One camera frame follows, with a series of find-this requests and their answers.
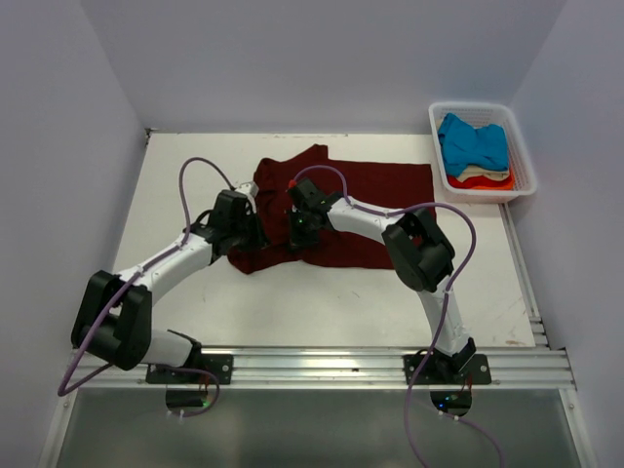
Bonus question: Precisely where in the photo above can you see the dark red t shirt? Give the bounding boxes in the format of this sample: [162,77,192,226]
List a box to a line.
[227,144,434,274]

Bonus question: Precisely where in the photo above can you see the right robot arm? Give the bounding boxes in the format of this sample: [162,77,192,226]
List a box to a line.
[288,178,476,383]

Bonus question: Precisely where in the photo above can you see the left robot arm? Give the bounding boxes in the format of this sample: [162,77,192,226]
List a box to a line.
[70,182,268,383]

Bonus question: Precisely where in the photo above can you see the cream t shirt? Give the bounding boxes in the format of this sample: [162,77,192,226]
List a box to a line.
[457,165,510,181]

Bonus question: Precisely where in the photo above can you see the orange red t shirt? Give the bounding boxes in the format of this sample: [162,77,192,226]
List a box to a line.
[447,172,515,191]

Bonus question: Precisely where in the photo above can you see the white plastic basket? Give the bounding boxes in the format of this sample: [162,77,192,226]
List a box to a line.
[429,101,537,204]

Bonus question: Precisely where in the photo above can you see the blue t shirt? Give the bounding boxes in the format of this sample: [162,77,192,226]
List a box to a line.
[438,113,509,177]

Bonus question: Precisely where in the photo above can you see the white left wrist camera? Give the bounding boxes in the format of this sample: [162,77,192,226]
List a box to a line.
[236,181,259,213]

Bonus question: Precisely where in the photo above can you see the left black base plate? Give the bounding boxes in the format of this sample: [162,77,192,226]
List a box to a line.
[145,352,234,385]

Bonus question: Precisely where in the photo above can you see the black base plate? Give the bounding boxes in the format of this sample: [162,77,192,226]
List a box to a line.
[145,352,234,385]
[402,350,492,385]

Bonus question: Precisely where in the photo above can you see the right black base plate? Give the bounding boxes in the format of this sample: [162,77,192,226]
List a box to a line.
[402,350,492,385]

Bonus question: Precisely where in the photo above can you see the aluminium mounting rail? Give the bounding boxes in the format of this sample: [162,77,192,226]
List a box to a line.
[62,344,576,391]

